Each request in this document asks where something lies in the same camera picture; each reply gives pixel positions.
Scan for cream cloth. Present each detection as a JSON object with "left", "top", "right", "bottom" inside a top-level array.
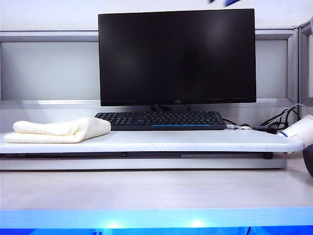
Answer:
[{"left": 3, "top": 117, "right": 112, "bottom": 144}]

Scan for white desk riser platform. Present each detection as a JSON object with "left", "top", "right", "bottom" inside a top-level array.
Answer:
[{"left": 0, "top": 129, "right": 305, "bottom": 154}]

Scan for grey framed desk partition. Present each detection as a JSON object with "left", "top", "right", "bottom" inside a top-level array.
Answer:
[
  {"left": 298, "top": 19, "right": 313, "bottom": 107},
  {"left": 0, "top": 26, "right": 299, "bottom": 103}
]

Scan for dark round object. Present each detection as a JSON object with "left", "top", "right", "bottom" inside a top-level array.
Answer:
[{"left": 302, "top": 143, "right": 313, "bottom": 178}]

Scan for black computer monitor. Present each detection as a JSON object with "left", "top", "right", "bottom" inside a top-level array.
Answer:
[{"left": 98, "top": 8, "right": 257, "bottom": 113}]

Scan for grey desk riser base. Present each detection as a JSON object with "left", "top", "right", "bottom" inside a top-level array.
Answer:
[{"left": 0, "top": 156, "right": 288, "bottom": 171}]

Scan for black keyboard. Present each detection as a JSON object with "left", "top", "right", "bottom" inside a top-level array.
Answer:
[{"left": 94, "top": 111, "right": 228, "bottom": 131}]

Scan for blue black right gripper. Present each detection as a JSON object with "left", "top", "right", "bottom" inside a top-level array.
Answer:
[{"left": 207, "top": 0, "right": 243, "bottom": 7}]

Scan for silver cable connector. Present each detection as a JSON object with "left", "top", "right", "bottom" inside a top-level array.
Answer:
[{"left": 226, "top": 124, "right": 253, "bottom": 131}]

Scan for black tangled cables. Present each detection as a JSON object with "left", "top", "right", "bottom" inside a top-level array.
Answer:
[{"left": 223, "top": 107, "right": 301, "bottom": 135}]

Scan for white paper cup blue logo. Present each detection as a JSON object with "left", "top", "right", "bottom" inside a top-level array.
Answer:
[{"left": 276, "top": 114, "right": 313, "bottom": 149}]

